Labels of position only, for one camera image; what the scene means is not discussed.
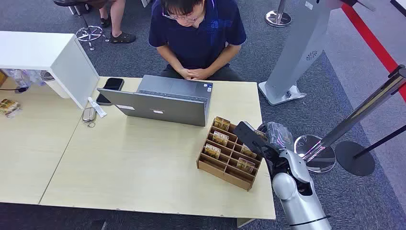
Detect person's left hand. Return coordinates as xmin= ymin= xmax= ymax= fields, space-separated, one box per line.
xmin=189 ymin=67 xmax=212 ymax=81

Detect person's right hand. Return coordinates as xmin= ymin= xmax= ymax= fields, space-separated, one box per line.
xmin=178 ymin=67 xmax=194 ymax=81

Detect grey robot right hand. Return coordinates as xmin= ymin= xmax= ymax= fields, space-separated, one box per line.
xmin=257 ymin=121 xmax=294 ymax=153

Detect wooden card holder box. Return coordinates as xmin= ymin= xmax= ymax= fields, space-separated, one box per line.
xmin=196 ymin=115 xmax=268 ymax=192

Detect person on stool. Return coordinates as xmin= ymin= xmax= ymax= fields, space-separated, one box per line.
xmin=86 ymin=0 xmax=137 ymax=45

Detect grey laptop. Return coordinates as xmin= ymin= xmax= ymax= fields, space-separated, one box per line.
xmin=96 ymin=74 xmax=214 ymax=127

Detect black smartphone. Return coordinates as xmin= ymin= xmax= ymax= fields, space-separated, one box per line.
xmin=95 ymin=77 xmax=125 ymax=106

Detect pale table leg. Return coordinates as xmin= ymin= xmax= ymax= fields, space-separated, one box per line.
xmin=236 ymin=218 xmax=256 ymax=229

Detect white tube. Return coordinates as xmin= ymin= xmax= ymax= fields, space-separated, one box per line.
xmin=87 ymin=96 xmax=108 ymax=118

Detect black stool with chrome base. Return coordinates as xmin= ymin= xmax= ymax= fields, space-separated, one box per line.
xmin=53 ymin=0 xmax=111 ymax=51

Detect red barrier belt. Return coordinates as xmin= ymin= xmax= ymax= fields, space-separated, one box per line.
xmin=341 ymin=3 xmax=406 ymax=103

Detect clear plastic bottle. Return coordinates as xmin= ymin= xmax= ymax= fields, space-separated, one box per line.
xmin=8 ymin=69 xmax=33 ymax=88
xmin=30 ymin=69 xmax=47 ymax=87

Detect white shelf box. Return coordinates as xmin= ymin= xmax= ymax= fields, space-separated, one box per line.
xmin=0 ymin=31 xmax=100 ymax=110

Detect white board corner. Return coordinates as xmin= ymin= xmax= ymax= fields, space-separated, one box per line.
xmin=390 ymin=0 xmax=406 ymax=17

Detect gold snack packet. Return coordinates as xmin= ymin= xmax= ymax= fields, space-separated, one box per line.
xmin=0 ymin=98 xmax=22 ymax=119

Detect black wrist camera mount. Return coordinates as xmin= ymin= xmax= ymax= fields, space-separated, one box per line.
xmin=233 ymin=121 xmax=271 ymax=160

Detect black stanchion post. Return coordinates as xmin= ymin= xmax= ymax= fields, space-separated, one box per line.
xmin=335 ymin=124 xmax=406 ymax=177

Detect large chrome stanchion post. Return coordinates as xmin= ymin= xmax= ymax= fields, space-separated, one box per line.
xmin=294 ymin=64 xmax=406 ymax=174

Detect small chrome stanchion post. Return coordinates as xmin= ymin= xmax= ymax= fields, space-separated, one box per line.
xmin=265 ymin=0 xmax=293 ymax=28

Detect grey key fob with ring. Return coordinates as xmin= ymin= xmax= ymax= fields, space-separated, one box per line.
xmin=81 ymin=107 xmax=97 ymax=128

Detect black cable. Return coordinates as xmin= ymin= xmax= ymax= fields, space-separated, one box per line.
xmin=0 ymin=86 xmax=30 ymax=94

